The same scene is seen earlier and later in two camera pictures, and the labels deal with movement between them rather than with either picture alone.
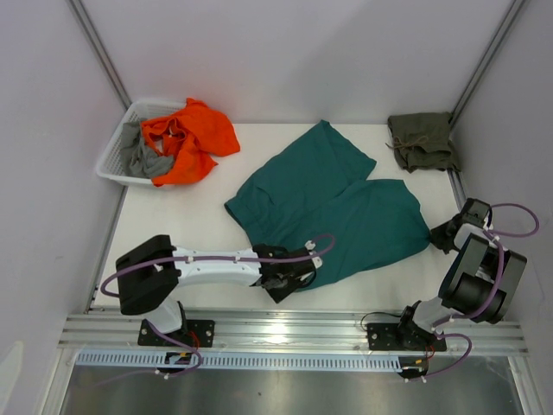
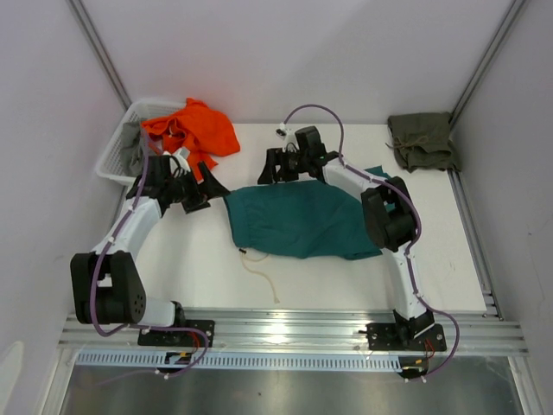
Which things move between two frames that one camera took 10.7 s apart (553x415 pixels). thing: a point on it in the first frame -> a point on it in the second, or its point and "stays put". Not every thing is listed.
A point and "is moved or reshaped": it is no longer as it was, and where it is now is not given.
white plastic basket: (111, 164) stays put
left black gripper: (279, 295) -> (209, 188)
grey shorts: (136, 160) stays put
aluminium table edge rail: (119, 332) stays put
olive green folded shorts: (422, 141) stays put
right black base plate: (403, 336) stays put
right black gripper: (435, 237) -> (274, 157)
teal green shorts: (314, 188) is moved or reshaped
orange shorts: (188, 137) stays put
